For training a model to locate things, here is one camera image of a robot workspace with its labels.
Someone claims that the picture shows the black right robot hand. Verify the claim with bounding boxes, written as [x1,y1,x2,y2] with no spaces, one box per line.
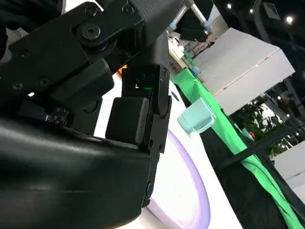
[0,0,185,229]

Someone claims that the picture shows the lilac plate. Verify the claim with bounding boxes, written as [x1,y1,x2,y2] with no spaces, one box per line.
[145,130,212,229]

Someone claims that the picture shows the pale green mug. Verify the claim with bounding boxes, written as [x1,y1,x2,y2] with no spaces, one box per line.
[177,97,216,135]

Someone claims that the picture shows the green cloth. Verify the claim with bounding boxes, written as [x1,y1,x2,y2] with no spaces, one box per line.
[171,69,305,229]

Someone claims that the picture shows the black backdrop cloth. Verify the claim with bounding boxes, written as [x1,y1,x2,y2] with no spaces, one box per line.
[199,107,305,229]

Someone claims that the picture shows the black pole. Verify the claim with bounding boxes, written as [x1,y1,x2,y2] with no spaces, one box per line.
[214,126,305,170]

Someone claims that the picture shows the green leafy plant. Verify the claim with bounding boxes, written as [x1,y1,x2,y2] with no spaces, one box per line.
[230,94,288,159]

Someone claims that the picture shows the white workshop desk block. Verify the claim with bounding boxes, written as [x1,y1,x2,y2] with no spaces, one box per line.
[192,27,296,115]

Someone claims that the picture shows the white workshop table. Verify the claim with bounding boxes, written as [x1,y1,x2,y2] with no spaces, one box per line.
[274,140,305,198]

